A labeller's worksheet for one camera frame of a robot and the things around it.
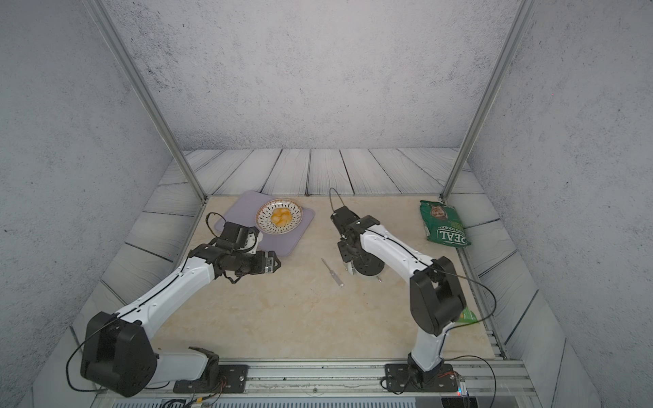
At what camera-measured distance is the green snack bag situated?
104 cm

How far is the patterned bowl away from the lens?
1.10 m

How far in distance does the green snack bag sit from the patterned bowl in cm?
55
